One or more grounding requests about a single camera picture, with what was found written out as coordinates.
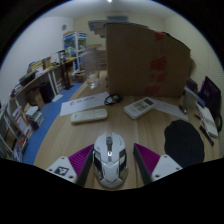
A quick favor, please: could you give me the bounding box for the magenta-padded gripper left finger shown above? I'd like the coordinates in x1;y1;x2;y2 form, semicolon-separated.
45;143;95;188

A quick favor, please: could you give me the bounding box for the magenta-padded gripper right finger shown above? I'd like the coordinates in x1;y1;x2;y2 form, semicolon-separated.
133;143;184;186

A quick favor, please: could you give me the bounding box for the white gaming computer mouse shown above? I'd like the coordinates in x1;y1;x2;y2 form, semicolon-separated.
92;132;129;189

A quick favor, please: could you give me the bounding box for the black round mouse pad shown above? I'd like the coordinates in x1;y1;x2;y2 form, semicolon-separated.
163;119;206;169

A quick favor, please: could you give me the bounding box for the blue floor mat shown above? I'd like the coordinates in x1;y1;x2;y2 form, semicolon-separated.
23;81;83;166

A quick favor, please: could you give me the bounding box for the blank white paper sheet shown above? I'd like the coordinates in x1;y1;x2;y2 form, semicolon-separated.
151;98;189;122

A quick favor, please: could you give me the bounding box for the white remote control with display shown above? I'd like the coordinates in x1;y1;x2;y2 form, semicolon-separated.
123;96;157;120

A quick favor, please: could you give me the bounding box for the white paper sheet with writing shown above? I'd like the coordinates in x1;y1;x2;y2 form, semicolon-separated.
59;91;110;117

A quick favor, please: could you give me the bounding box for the bookshelf with books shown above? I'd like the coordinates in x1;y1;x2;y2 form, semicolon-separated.
0;98;45;162

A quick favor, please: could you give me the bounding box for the white book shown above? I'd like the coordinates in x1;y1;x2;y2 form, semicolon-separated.
196;101;219;138

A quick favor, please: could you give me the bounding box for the long blue box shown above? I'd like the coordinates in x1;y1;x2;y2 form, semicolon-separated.
184;85;206;108

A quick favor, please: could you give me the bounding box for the black monitor screen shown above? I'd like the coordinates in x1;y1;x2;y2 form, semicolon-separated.
199;75;223;116

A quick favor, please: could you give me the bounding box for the black stand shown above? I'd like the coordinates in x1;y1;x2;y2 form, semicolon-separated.
58;49;74;90

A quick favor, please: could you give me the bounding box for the clear glass jar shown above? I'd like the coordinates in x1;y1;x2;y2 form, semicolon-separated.
83;49;101;89

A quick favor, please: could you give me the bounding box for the large brown cardboard box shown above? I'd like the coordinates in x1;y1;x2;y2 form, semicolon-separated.
105;22;192;98

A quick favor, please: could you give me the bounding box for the glass door display cabinet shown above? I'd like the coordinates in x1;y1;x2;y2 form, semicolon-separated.
63;31;88;71

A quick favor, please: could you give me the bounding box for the black coiled cable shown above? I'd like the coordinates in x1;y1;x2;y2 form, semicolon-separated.
103;93;123;106

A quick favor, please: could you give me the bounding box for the cluttered wooden wall desk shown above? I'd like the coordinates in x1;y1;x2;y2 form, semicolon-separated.
9;57;78;101

